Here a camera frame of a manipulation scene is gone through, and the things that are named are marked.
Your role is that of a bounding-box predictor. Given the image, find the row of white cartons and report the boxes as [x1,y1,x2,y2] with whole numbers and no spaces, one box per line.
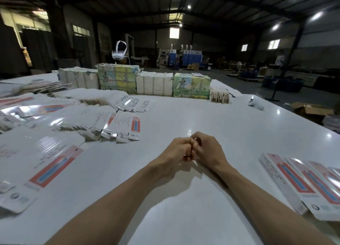
[57,67,100,90]
[136,71,174,96]

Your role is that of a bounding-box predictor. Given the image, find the blue machine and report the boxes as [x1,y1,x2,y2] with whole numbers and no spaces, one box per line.
[168,44,203,69]

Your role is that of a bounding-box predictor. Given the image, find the grey crate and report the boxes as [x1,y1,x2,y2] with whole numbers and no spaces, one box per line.
[55,58,80,69]

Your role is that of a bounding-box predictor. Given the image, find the person's right hand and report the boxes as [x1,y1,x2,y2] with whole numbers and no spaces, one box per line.
[190,132,233,175]

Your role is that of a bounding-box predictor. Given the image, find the white plastic bags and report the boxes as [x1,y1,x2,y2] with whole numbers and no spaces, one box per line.
[324,114,340,132]

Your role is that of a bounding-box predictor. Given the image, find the black floor stand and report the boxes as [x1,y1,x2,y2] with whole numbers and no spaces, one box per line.
[267,40,301,102]

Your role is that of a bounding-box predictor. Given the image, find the person's left forearm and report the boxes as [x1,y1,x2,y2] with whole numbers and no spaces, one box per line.
[47,165,165,245]

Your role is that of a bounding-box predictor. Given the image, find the white headset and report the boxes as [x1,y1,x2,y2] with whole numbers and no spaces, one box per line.
[112,40,128,61]

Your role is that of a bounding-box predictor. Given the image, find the small white object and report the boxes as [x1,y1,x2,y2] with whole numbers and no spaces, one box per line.
[248,97,265,110]

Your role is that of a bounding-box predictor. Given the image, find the person's right forearm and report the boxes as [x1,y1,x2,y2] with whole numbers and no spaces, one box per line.
[218,165,333,245]

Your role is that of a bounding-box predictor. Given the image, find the person's left hand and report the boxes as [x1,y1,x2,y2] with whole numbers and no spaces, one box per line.
[151,136,193,178]

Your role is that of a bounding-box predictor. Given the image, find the green printed carton bundle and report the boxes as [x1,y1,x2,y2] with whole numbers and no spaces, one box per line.
[172,73,211,99]

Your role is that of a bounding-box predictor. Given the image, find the small beige card stack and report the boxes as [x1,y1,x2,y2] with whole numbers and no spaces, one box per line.
[210,88,231,104]

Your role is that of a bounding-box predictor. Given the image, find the pile of grey flat sheets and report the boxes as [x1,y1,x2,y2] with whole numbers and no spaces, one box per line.
[0,80,72,98]

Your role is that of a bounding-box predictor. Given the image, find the blue bins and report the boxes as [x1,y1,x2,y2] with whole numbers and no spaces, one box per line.
[262,76,305,92]

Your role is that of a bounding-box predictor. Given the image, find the dark grey cabinet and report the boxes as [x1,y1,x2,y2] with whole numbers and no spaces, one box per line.
[22,30,56,73]

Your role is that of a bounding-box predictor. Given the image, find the open cardboard box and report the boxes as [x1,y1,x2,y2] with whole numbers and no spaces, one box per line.
[291,102,335,123]

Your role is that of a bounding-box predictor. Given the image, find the pile of carton blanks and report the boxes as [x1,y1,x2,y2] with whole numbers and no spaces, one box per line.
[0,88,156,213]

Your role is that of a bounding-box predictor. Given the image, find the green yellow carton bundle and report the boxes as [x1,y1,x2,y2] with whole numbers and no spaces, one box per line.
[96,63,140,93]

